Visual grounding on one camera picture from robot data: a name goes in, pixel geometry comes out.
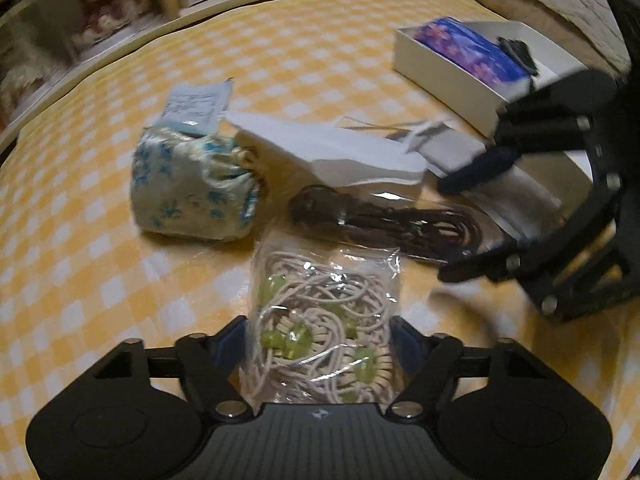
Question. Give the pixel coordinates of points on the white face mask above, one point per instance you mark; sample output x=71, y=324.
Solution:
x=338, y=157

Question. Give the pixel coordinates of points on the bag of brown cords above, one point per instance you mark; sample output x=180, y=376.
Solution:
x=435, y=235

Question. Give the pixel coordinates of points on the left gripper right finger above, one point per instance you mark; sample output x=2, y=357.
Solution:
x=428, y=362

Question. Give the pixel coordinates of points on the bag of cream cords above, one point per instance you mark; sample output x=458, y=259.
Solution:
x=319, y=325

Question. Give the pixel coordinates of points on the blue tissue pack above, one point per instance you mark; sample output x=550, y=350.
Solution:
x=469, y=50

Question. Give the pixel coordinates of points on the grey toilet seat cover pack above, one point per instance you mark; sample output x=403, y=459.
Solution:
x=519, y=204

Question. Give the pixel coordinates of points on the doll in clear case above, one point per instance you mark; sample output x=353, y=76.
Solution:
x=25, y=65
x=102, y=19

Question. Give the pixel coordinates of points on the white shallow cardboard tray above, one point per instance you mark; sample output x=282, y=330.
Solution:
x=567, y=176

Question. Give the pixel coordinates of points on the dark blue crochet scrunchie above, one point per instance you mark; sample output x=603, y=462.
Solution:
x=518, y=52

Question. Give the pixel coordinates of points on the floral fabric pouch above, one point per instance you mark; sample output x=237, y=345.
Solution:
x=205, y=188

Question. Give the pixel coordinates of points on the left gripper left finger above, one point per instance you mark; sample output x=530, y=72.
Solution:
x=208, y=362

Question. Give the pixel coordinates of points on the light blue foil sachet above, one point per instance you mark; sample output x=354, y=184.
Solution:
x=195, y=109

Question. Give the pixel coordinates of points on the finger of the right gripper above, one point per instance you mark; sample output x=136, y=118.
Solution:
x=552, y=254
x=482, y=169

